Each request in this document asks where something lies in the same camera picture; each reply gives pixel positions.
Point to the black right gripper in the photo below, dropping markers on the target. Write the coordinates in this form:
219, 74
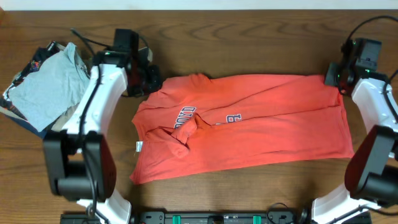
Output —
334, 70

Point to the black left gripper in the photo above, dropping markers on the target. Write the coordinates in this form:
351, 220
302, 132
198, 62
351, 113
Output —
156, 83

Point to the red printed t-shirt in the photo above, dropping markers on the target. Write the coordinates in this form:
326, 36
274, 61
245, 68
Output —
195, 124

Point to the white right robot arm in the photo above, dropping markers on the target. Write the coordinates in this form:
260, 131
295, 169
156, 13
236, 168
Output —
370, 183

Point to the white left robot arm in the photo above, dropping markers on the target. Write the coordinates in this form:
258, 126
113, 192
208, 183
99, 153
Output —
79, 164

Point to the light blue folded shirt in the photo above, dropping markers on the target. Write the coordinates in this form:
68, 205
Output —
46, 94

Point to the tan folded garment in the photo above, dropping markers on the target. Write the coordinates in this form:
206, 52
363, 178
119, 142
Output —
68, 115

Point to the black printed folded garment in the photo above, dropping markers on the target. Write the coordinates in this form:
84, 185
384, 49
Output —
38, 58

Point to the navy folded garment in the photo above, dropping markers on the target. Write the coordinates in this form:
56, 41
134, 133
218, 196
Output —
28, 126

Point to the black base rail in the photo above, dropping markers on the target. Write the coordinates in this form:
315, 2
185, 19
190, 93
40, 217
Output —
208, 218

